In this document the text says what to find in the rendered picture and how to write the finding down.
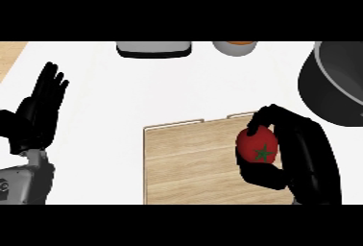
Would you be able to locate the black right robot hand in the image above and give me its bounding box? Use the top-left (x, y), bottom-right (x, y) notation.
top-left (235, 103), bottom-right (344, 206)

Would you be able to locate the pale wooden tray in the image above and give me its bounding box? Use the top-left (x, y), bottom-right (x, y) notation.
top-left (142, 111), bottom-right (297, 206)

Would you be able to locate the grey cup with orange content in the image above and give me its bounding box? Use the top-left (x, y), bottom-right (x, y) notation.
top-left (212, 41), bottom-right (260, 58)

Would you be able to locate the red tomato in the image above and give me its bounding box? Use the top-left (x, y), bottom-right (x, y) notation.
top-left (237, 125), bottom-right (280, 165)

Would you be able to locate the dark grey pot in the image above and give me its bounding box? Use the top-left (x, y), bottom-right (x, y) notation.
top-left (299, 41), bottom-right (363, 128)

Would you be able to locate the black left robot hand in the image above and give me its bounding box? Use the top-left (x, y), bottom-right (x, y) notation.
top-left (0, 61), bottom-right (71, 156)

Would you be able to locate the grey and black appliance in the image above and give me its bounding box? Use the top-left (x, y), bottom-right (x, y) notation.
top-left (116, 41), bottom-right (195, 60)

